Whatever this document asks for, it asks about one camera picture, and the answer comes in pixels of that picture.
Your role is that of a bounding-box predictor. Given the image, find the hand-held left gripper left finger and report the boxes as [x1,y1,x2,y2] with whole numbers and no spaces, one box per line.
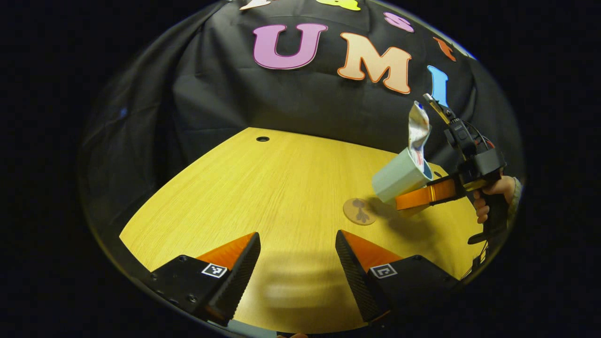
[149,231,262,328]

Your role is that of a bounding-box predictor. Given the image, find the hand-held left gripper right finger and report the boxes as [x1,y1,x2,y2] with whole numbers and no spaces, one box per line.
[335,230,463,324]

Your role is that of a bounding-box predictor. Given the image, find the pale green cup wooden handle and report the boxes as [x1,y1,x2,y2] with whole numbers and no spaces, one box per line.
[372,147,433,204]

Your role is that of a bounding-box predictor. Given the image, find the round brown cork coaster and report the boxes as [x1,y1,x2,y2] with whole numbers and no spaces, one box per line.
[343,198,377,226]

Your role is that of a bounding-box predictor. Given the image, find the white toothpaste tube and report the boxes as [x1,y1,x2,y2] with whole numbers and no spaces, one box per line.
[408,101,431,172]

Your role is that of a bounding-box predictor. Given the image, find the wooden desktop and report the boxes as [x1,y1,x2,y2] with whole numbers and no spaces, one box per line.
[120,127,484,335]

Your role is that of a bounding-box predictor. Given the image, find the black backdrop cloth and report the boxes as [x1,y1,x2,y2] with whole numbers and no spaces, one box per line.
[80,0,524,263]

